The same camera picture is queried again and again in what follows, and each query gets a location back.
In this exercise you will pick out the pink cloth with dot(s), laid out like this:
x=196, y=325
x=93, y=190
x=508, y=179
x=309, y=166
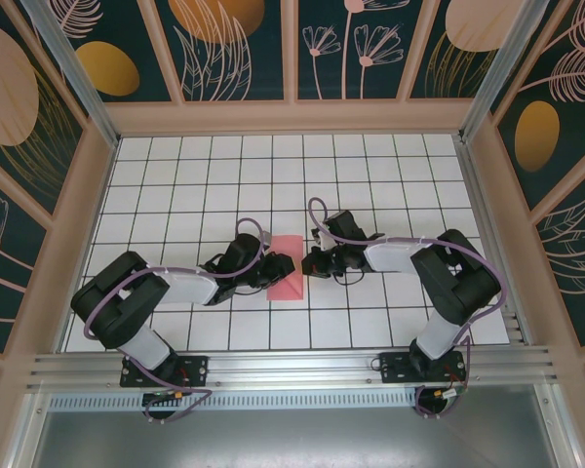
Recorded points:
x=287, y=290

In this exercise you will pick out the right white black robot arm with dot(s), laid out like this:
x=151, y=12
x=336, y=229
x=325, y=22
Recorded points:
x=448, y=287

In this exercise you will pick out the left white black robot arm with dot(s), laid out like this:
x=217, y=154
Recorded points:
x=117, y=302

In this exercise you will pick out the grey metal sheet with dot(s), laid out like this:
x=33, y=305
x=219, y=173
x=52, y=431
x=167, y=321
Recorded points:
x=292, y=439

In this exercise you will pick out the small controller board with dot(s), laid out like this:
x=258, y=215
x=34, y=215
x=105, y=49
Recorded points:
x=448, y=393
x=163, y=396

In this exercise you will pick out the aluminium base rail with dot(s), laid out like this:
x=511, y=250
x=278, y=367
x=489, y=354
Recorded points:
x=292, y=370

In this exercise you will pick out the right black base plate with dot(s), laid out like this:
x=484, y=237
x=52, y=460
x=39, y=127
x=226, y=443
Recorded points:
x=395, y=370

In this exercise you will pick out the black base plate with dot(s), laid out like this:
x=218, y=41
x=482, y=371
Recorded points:
x=395, y=370
x=195, y=370

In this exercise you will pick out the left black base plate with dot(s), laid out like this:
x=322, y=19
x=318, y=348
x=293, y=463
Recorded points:
x=195, y=370

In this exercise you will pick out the aluminium side rail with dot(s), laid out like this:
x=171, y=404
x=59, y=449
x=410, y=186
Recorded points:
x=492, y=244

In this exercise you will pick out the aluminium corner post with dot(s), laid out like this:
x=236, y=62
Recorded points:
x=499, y=68
x=72, y=68

